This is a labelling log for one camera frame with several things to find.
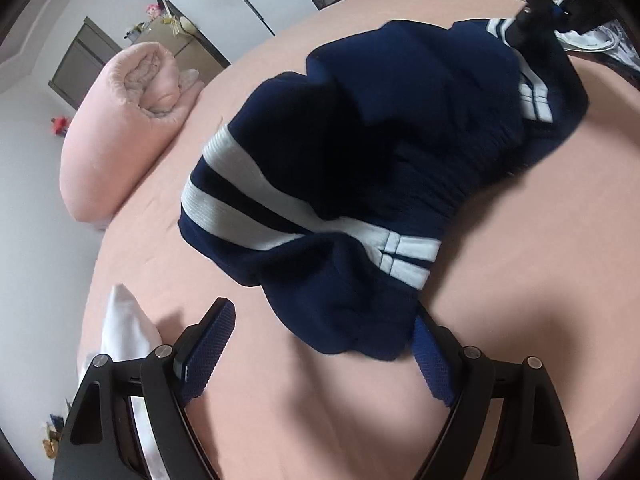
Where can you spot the white garment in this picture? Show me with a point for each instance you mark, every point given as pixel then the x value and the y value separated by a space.
pixel 587 40

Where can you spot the pink rolled quilt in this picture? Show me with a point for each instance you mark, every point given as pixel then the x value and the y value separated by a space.
pixel 115 125

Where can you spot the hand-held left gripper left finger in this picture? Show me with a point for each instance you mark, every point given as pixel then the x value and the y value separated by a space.
pixel 210 350

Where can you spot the grey door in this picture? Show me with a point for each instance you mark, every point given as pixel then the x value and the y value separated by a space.
pixel 80 65

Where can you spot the white cloth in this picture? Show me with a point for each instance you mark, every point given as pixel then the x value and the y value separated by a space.
pixel 127 325

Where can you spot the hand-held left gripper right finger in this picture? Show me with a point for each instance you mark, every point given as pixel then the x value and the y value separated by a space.
pixel 432 367

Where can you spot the beige cabinet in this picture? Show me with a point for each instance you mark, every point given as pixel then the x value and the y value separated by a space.
pixel 185 45

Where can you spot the navy striped knit sweater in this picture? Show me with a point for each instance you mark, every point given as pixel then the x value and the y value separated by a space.
pixel 375 135

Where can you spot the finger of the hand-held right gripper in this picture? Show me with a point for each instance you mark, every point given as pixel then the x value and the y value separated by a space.
pixel 522 27

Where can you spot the pink bed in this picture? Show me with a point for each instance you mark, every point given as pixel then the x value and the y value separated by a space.
pixel 500 285

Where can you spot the red toy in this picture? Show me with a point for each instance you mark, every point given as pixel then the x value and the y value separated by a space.
pixel 60 126

